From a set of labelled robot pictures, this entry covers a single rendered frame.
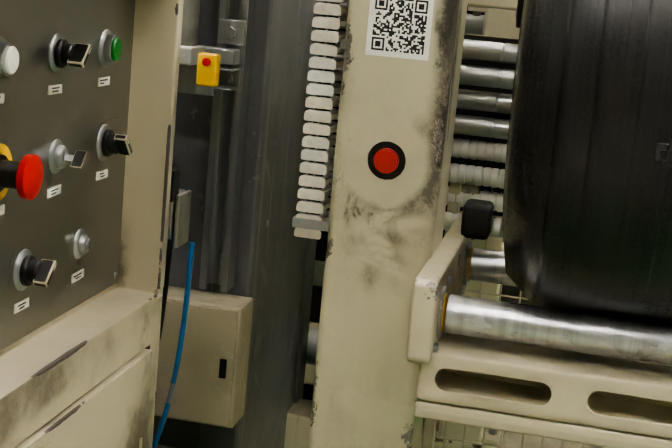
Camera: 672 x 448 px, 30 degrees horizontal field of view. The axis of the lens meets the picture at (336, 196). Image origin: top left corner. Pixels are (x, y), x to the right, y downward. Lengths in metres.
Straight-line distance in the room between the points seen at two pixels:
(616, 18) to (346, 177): 0.41
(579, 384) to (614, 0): 0.43
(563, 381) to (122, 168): 0.54
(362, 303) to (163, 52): 0.39
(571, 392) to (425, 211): 0.27
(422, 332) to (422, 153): 0.22
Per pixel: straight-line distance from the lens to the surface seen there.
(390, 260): 1.51
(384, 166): 1.49
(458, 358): 1.42
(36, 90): 1.19
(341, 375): 1.56
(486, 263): 1.71
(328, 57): 1.54
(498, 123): 1.87
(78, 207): 1.31
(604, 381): 1.42
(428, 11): 1.47
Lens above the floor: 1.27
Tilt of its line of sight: 10 degrees down
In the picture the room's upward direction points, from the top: 5 degrees clockwise
